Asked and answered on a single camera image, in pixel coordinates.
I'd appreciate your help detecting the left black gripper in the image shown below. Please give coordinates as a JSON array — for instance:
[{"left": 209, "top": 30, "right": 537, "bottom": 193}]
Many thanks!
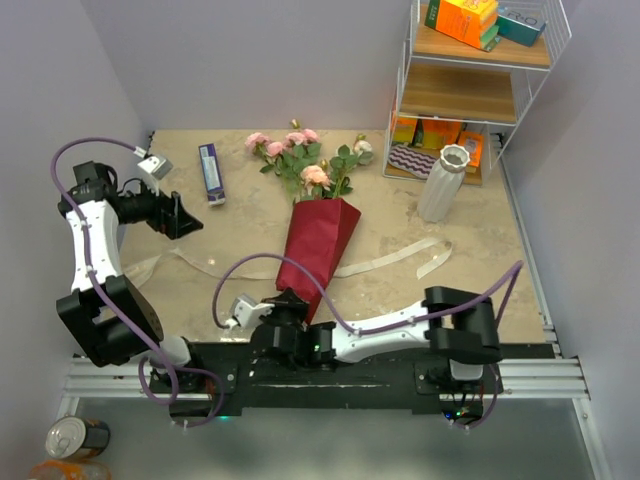
[{"left": 118, "top": 174, "right": 203, "bottom": 239}]

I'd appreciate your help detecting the red wrapping paper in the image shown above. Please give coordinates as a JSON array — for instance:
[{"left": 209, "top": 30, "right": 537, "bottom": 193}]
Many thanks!
[{"left": 276, "top": 198, "right": 361, "bottom": 324}]

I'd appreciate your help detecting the pink rose bouquet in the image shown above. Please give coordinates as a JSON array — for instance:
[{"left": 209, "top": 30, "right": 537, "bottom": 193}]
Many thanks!
[{"left": 244, "top": 119, "right": 374, "bottom": 204}]

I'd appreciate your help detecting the beige printed ribbon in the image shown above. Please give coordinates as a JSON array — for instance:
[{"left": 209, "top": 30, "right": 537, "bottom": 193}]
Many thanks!
[{"left": 123, "top": 237, "right": 453, "bottom": 286}]

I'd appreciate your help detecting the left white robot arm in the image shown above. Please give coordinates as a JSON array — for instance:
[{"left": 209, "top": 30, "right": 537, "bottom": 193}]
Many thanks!
[{"left": 56, "top": 156, "right": 207, "bottom": 392}]

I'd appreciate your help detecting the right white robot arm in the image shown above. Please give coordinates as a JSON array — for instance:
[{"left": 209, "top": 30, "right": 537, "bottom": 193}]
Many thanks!
[{"left": 250, "top": 286, "right": 503, "bottom": 393}]

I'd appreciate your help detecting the white ribbed vase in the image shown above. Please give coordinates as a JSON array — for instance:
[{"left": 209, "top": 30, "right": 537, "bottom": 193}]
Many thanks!
[{"left": 417, "top": 144, "right": 470, "bottom": 222}]

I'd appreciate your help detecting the purple toothpaste box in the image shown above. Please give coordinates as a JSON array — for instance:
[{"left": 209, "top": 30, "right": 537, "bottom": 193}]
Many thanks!
[{"left": 198, "top": 143, "right": 226, "bottom": 206}]

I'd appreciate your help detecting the purple wavy pattern cloth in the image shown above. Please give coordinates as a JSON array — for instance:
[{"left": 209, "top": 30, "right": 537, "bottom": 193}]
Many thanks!
[{"left": 388, "top": 145, "right": 438, "bottom": 180}]

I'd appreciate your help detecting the orange box bottom shelf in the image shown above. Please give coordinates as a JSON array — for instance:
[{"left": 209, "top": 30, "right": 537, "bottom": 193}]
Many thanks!
[{"left": 392, "top": 117, "right": 463, "bottom": 150}]

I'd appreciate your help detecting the orange box shelf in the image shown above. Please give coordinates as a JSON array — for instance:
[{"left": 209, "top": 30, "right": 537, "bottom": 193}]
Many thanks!
[
  {"left": 392, "top": 117, "right": 463, "bottom": 150},
  {"left": 425, "top": 0, "right": 499, "bottom": 51}
]

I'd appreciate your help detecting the silver top tin can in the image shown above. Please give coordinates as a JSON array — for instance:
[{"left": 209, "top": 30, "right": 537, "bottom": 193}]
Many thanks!
[{"left": 45, "top": 416, "right": 111, "bottom": 460}]

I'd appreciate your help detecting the small orange packet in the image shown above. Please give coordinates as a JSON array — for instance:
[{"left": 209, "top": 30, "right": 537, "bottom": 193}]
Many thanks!
[{"left": 458, "top": 131, "right": 484, "bottom": 168}]

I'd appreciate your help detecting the orange plastic bottle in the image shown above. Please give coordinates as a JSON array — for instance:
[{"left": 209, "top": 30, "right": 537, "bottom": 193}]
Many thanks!
[{"left": 27, "top": 460, "right": 113, "bottom": 480}]

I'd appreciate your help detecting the orange box top shelf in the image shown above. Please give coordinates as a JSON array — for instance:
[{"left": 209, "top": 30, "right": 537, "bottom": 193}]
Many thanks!
[{"left": 425, "top": 0, "right": 499, "bottom": 51}]

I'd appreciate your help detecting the green sponge stack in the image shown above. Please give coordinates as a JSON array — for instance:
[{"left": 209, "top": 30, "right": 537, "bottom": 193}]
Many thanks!
[{"left": 480, "top": 23, "right": 501, "bottom": 52}]

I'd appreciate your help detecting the teal box top shelf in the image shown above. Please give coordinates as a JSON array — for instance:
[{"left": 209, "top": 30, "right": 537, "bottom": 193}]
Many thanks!
[{"left": 496, "top": 6, "right": 546, "bottom": 47}]

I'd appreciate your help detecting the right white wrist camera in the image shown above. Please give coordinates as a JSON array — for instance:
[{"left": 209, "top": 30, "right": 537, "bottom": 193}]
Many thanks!
[{"left": 224, "top": 294, "right": 275, "bottom": 329}]

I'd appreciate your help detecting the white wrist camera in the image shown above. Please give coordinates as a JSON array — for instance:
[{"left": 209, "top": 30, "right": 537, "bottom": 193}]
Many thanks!
[
  {"left": 224, "top": 294, "right": 275, "bottom": 329},
  {"left": 137, "top": 155, "right": 173, "bottom": 196}
]

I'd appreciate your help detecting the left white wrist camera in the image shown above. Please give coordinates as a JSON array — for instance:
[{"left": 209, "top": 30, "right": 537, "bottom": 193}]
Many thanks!
[{"left": 137, "top": 155, "right": 173, "bottom": 196}]

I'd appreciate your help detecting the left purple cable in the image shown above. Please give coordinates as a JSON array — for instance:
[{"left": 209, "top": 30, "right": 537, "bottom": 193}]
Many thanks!
[{"left": 50, "top": 137, "right": 226, "bottom": 428}]

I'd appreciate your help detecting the aluminium rail frame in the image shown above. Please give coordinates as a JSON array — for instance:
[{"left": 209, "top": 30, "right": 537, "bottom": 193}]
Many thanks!
[{"left": 58, "top": 326, "right": 611, "bottom": 479}]

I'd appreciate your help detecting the white wire shelf rack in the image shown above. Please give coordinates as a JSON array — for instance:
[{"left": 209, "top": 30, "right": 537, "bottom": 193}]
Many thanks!
[{"left": 382, "top": 1, "right": 572, "bottom": 186}]

